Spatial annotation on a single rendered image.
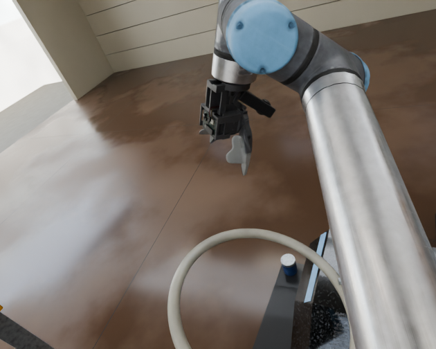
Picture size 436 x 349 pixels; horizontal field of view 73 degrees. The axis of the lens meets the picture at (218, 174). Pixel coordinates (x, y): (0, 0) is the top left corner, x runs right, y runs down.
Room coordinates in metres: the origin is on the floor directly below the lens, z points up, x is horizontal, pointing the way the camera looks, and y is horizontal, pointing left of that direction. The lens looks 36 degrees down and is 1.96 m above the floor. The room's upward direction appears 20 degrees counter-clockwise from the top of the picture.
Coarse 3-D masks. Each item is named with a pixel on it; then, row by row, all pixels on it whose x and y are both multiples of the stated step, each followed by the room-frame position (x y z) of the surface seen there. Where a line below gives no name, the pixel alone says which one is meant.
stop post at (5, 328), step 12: (0, 312) 0.93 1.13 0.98; (0, 324) 0.90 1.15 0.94; (12, 324) 0.92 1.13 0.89; (0, 336) 0.87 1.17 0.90; (12, 336) 0.89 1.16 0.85; (24, 336) 0.91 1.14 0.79; (36, 336) 0.93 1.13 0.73; (24, 348) 0.88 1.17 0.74; (36, 348) 0.90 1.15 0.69; (48, 348) 0.92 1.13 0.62
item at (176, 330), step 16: (208, 240) 0.61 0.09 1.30; (224, 240) 0.61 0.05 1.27; (272, 240) 0.60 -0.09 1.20; (288, 240) 0.58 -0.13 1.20; (192, 256) 0.56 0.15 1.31; (320, 256) 0.51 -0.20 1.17; (176, 272) 0.51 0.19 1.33; (336, 272) 0.46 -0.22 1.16; (176, 288) 0.47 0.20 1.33; (336, 288) 0.42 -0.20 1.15; (176, 304) 0.42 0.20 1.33; (176, 320) 0.39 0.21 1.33; (176, 336) 0.35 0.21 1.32; (352, 336) 0.29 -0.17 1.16
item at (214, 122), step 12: (216, 84) 0.55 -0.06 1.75; (228, 84) 0.55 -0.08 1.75; (240, 84) 0.55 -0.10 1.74; (216, 96) 0.57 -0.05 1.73; (228, 96) 0.57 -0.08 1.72; (204, 108) 0.59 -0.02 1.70; (216, 108) 0.56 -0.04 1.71; (228, 108) 0.57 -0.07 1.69; (240, 108) 0.58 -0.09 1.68; (204, 120) 0.59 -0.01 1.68; (216, 120) 0.54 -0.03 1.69; (228, 120) 0.55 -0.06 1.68; (240, 120) 0.56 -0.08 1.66; (216, 132) 0.54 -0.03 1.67; (228, 132) 0.56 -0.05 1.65
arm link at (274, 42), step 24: (240, 0) 0.47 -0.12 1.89; (264, 0) 0.42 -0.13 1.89; (240, 24) 0.41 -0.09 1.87; (264, 24) 0.40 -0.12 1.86; (288, 24) 0.39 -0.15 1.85; (240, 48) 0.40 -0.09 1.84; (264, 48) 0.40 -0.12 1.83; (288, 48) 0.39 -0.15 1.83; (264, 72) 0.40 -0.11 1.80; (288, 72) 0.41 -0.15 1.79
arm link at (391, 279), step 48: (336, 48) 0.42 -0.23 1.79; (336, 96) 0.33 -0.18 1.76; (336, 144) 0.27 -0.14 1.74; (384, 144) 0.25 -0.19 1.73; (336, 192) 0.22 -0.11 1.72; (384, 192) 0.19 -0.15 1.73; (336, 240) 0.18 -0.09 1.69; (384, 240) 0.15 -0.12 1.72; (384, 288) 0.12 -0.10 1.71; (432, 288) 0.10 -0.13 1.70; (384, 336) 0.09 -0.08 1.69; (432, 336) 0.08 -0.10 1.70
